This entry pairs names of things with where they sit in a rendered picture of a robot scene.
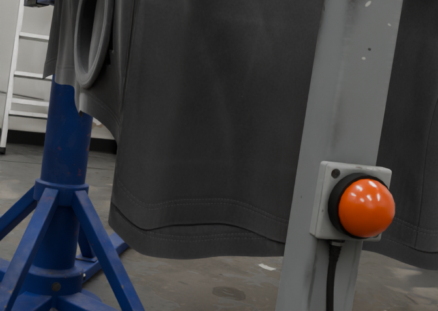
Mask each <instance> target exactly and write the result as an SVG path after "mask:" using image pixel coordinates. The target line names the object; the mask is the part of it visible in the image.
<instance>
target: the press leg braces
mask: <svg viewBox="0 0 438 311"><path fill-rule="evenodd" d="M34 189H35V186H32V187H31V188H30V189H29V190H28V191H27V192H26V193H25V194H24V195H23V196H22V197H21V198H20V199H19V200H18V201H17V202H16V203H15V204H14V205H13V206H12V207H11V208H10V209H9V210H8V211H7V212H6V213H5V214H4V215H3V216H1V217H0V241H1V240H2V239H3V238H4V237H5V236H6V235H7V234H9V233H10V232H11V231H12V230H13V229H14V228H15V227H16V226H17V225H18V224H19V223H20V222H21V221H22V220H23V219H24V218H26V217H27V216H28V215H29V214H30V213H31V212H32V211H33V210H35V211H34V213H33V215H32V217H31V219H30V221H29V224H28V226H27V228H26V230H25V232H24V234H23V237H22V239H21V241H20V243H19V245H18V247H17V249H16V251H15V253H14V256H13V258H12V260H11V262H10V264H9V266H8V269H7V271H6V273H5V275H4V277H3V279H2V281H1V283H0V311H11V310H12V307H13V305H14V303H15V301H16V298H17V296H18V294H19V292H20V290H21V287H22V285H23V283H24V280H25V278H26V276H27V273H28V272H29V269H30V267H31V265H32V262H33V260H34V258H35V256H36V254H37V251H38V249H39V247H40V244H41V242H42V240H43V238H44V236H45V233H46V231H47V229H48V226H49V225H50V222H51V220H52V218H53V215H54V213H55V210H56V208H57V206H58V201H59V190H56V189H52V188H45V189H44V192H43V194H42V196H41V198H40V200H39V202H38V204H37V200H35V199H34V198H33V195H34ZM72 208H73V210H74V212H75V214H76V216H77V218H78V220H79V222H80V229H79V235H78V244H79V247H80V251H81V254H79V255H77V256H76V260H81V261H88V262H91V263H95V262H96V261H99V263H100V266H101V268H102V270H103V272H104V274H105V275H106V278H107V280H108V282H109V284H110V286H111V288H112V290H113V293H114V295H115V297H116V299H117V301H118V303H119V306H120V307H121V310H122V311H145V309H144V307H143V305H142V303H141V301H140V299H139V297H138V294H137V293H136V291H135V289H134V287H133V285H132V283H131V280H130V278H129V276H128V274H127V272H126V270H125V268H124V266H123V264H122V262H121V260H120V258H119V256H118V254H117V252H116V250H115V248H114V246H113V244H112V242H111V240H110V238H109V236H108V234H107V232H106V230H105V228H104V226H103V224H102V222H101V220H100V218H99V216H98V214H97V212H96V210H95V208H94V207H93V204H92V203H91V200H90V199H89V197H88V195H87V193H86V191H85V190H81V191H75V192H74V193H73V197H72Z"/></svg>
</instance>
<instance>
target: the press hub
mask: <svg viewBox="0 0 438 311"><path fill-rule="evenodd" d="M48 3H49V4H50V5H52V6H54V3H55V0H48ZM74 95H75V89H74V87H73V86H71V85H61V84H58V83H56V82H55V74H53V75H52V81H51V91H50V102H49V108H48V118H47V125H46V135H45V141H44V152H43V157H42V168H41V174H40V177H39V178H37V179H35V189H34V195H33V198H34V199H35V200H37V204H38V202H39V200H40V198H41V196H42V194H43V192H44V189H45V188H52V189H56V190H59V201H58V206H57V208H56V210H55V213H54V215H53V218H52V220H51V222H50V225H49V226H48V229H47V231H46V233H45V236H44V238H43V240H42V242H41V244H40V247H39V249H38V251H37V253H36V256H35V258H34V260H33V262H32V265H31V267H30V269H29V272H28V273H27V276H26V278H25V280H24V283H23V285H22V287H21V290H20V292H19V294H18V296H20V295H21V294H22V293H24V292H25V291H28V292H30V293H35V294H39V295H49V296H52V297H53V298H52V304H51V309H50V310H49V311H58V310H57V309H56V308H55V307H56V302H57V297H58V296H64V295H72V294H75V293H78V292H80V293H82V294H84V295H86V296H88V297H91V298H93V299H95V300H97V301H100V302H101V303H102V300H101V299H100V297H98V296H97V295H95V294H94V293H92V292H90V291H87V290H85V289H82V283H83V281H85V274H84V270H83V267H82V266H81V265H79V264H78V263H75V260H76V250H77V245H78V235H79V229H80V222H79V220H78V218H77V216H76V214H75V212H74V210H73V208H72V197H73V193H74V192H75V191H81V190H85V191H86V193H87V195H88V192H89V184H88V183H86V182H85V178H86V172H87V162H88V156H89V146H90V140H91V131H92V125H93V117H92V116H90V115H88V114H86V113H83V117H80V116H79V113H78V111H77V108H76V104H75V98H74Z"/></svg>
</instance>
